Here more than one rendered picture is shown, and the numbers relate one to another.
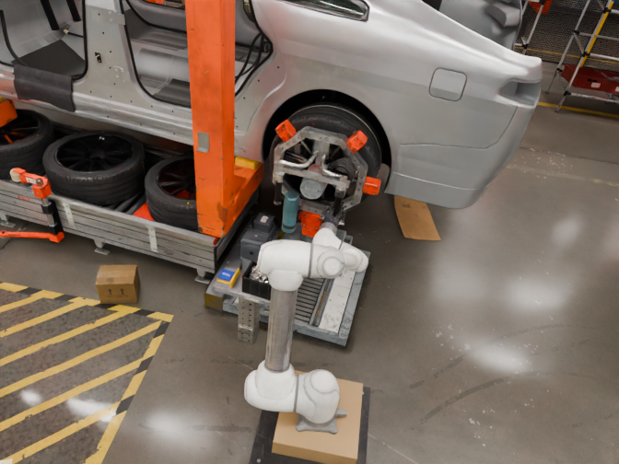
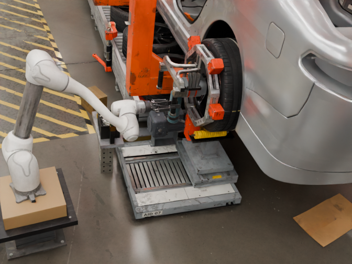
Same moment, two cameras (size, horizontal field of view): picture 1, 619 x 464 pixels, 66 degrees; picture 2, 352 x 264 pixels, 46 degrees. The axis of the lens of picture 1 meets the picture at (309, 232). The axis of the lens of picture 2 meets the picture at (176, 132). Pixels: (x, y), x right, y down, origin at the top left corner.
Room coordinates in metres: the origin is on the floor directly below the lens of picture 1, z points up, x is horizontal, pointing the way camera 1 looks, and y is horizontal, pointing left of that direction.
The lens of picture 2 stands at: (0.88, -2.10, 2.33)
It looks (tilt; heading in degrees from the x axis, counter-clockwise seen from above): 37 degrees down; 58
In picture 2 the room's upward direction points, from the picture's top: 8 degrees clockwise
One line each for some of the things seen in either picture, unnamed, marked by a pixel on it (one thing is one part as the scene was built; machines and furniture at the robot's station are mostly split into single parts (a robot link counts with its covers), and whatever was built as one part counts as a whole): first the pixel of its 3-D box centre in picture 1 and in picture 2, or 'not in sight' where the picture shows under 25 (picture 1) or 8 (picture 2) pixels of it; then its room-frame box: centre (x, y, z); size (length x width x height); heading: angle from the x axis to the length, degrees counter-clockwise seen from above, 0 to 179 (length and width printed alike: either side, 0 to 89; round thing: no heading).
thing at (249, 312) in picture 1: (249, 313); (106, 149); (1.77, 0.28, 0.21); 0.10 x 0.10 x 0.42; 80
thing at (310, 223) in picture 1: (313, 218); (196, 127); (2.38, -0.01, 0.48); 0.16 x 0.12 x 0.17; 170
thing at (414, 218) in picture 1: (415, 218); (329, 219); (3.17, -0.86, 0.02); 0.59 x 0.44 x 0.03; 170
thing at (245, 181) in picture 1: (238, 174); (178, 70); (2.46, 0.49, 0.69); 0.52 x 0.17 x 0.35; 170
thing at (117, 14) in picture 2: (5, 142); (138, 15); (2.90, 2.31, 0.39); 0.66 x 0.66 x 0.24
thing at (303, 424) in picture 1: (321, 410); (28, 188); (1.11, -0.16, 0.43); 0.22 x 0.18 x 0.06; 94
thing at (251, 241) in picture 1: (262, 240); (172, 128); (2.36, 0.30, 0.26); 0.42 x 0.18 x 0.35; 170
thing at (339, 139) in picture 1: (319, 173); (199, 86); (2.34, -0.01, 0.85); 0.54 x 0.07 x 0.54; 80
